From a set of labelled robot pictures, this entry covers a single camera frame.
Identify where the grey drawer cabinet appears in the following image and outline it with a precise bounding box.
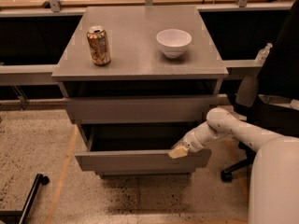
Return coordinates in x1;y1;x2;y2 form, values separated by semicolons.
50;6;229;179

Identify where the white ceramic bowl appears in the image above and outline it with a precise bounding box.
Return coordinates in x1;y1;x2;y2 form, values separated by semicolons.
156;29;192;59

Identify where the grey top drawer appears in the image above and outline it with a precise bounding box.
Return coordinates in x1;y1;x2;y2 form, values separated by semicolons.
66;95;221;124

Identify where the grey drawer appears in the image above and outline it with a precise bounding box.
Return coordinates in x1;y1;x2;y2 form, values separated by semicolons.
76;122;211;176
66;95;221;124

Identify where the gold soda can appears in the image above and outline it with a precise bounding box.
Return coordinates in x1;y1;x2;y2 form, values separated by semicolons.
87;25;111;65

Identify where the grey metal frame rail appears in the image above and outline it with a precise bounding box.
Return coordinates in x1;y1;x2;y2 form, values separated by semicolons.
0;1;292;86

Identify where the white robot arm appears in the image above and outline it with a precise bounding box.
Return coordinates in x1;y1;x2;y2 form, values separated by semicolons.
169;107;299;224

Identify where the clear plastic bottle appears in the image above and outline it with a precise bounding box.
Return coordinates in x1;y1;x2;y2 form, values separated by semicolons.
254;43;273;65

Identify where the black office chair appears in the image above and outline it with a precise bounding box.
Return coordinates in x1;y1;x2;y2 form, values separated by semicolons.
220;0;299;183

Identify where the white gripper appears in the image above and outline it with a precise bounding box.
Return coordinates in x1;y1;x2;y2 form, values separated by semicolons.
168;130;205;159

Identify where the black wheeled stand leg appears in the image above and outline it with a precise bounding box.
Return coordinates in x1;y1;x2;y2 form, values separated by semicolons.
0;174;50;224

